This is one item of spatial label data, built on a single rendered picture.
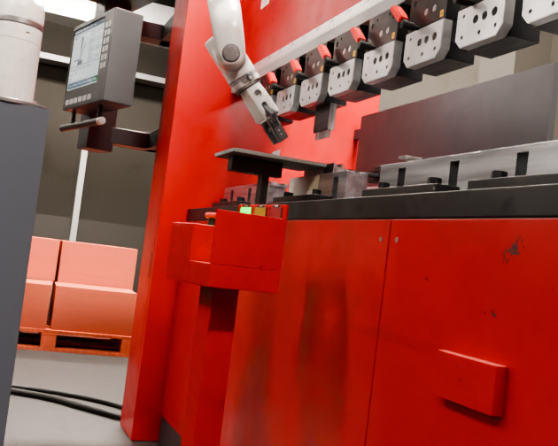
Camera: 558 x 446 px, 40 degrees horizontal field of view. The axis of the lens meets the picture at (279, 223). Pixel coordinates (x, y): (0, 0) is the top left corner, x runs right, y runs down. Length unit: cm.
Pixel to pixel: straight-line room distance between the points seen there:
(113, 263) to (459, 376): 427
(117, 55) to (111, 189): 605
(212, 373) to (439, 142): 131
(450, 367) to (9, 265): 102
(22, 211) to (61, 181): 714
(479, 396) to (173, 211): 194
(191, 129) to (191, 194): 24
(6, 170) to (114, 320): 323
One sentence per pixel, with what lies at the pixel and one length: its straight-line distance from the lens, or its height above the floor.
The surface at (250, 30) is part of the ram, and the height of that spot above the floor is 155.
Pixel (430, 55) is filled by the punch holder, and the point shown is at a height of 118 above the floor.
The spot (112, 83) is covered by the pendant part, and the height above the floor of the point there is 131.
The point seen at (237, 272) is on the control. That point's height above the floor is 69.
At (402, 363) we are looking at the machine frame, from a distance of 137.
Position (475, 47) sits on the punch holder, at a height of 117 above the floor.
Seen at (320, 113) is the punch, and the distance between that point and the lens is 221.
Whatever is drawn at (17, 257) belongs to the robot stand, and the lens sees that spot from 181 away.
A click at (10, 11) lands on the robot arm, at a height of 121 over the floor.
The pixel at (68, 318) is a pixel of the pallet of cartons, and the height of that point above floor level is 21.
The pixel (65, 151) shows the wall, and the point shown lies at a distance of 897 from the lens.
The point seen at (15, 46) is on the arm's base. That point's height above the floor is 113.
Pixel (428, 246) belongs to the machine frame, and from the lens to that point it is 133.
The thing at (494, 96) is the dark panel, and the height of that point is 128.
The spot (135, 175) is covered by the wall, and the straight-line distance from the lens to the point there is 911.
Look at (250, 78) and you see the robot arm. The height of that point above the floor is 120.
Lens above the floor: 73
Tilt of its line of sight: 3 degrees up
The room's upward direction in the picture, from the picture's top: 7 degrees clockwise
